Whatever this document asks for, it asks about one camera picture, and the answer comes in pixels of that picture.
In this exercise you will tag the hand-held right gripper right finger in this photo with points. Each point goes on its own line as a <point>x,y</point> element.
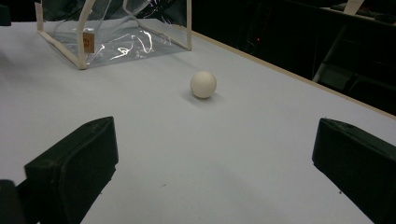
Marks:
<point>358,158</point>

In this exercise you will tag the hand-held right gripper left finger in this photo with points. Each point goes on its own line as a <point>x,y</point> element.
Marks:
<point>77,165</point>

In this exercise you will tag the clear plastic bag beige trim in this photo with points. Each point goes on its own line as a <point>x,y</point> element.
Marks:
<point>124,40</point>

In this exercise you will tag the white ball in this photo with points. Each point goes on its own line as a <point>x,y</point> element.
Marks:
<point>203,84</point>

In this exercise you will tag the black chair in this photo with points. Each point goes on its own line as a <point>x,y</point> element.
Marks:
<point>358,62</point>

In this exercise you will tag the white table mat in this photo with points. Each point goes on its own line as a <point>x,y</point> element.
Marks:
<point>193,146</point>

